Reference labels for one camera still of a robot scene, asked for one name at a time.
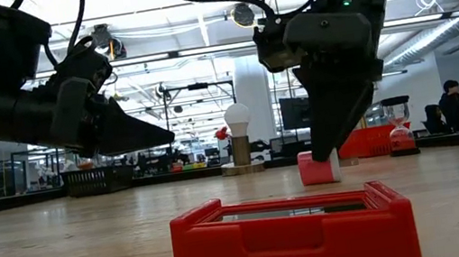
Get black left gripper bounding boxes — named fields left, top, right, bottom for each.
left=0, top=57, right=178, bottom=174

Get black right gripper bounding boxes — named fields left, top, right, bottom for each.
left=279, top=1, right=399, bottom=167

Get orange sand hourglass black caps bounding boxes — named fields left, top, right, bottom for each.
left=76, top=157, right=96, bottom=172

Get red sand hourglass black caps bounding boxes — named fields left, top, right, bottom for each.
left=380, top=94, right=422, bottom=160

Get pink white wall charger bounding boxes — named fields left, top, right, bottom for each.
left=295, top=146, right=344, bottom=188

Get red plastic basket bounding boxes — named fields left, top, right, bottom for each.
left=334, top=123, right=400, bottom=163

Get black plastic basket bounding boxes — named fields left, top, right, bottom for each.
left=60, top=161, right=138, bottom=200

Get black monitor on stand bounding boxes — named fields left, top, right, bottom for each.
left=278, top=94, right=314, bottom=133

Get white background machine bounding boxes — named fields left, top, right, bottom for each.
left=32, top=156, right=78, bottom=189

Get white building column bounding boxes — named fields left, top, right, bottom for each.
left=229, top=52, right=279, bottom=148

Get red background object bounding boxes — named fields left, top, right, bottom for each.
left=212, top=125, right=232, bottom=143

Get brass lamp with white bulb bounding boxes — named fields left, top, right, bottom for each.
left=211, top=99, right=267, bottom=179

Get long ceiling light strip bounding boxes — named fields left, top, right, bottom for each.
left=23, top=7, right=459, bottom=84

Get black hanging cable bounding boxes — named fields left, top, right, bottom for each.
left=269, top=70, right=286, bottom=142
left=283, top=69, right=294, bottom=101

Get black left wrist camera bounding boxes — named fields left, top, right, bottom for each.
left=41, top=32, right=118, bottom=104

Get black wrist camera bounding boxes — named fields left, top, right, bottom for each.
left=249, top=15, right=309, bottom=77
left=41, top=32, right=118, bottom=104

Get black metal station frame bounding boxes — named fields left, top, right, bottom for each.
left=159, top=77, right=243, bottom=156

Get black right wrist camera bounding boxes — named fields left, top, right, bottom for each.
left=249, top=15, right=309, bottom=77

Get silver ventilation duct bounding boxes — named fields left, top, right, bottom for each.
left=376, top=16, right=459, bottom=70

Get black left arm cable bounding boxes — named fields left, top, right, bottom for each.
left=9, top=0, right=97, bottom=74

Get red plastic mirror frame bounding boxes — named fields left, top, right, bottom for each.
left=165, top=169, right=424, bottom=257

